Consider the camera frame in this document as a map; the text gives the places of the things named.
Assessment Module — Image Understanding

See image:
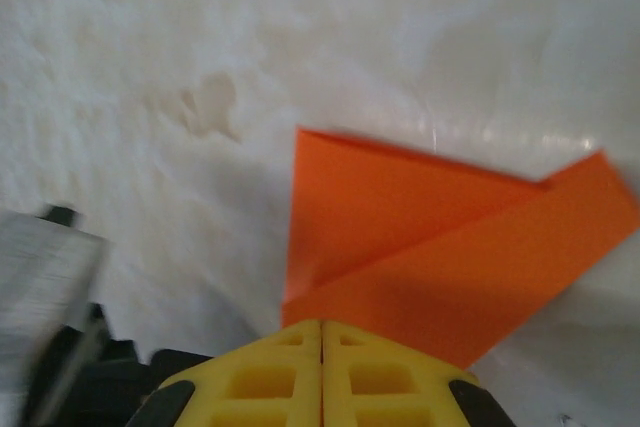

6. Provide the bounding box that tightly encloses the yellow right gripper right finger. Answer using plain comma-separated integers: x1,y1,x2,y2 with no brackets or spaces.
320,320,516,427

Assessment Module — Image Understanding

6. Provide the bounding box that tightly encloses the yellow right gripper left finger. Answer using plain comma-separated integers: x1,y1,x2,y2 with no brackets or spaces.
127,319,323,427

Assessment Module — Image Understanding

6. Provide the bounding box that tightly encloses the orange square paper sheet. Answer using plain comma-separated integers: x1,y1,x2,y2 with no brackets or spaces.
280,126,640,370

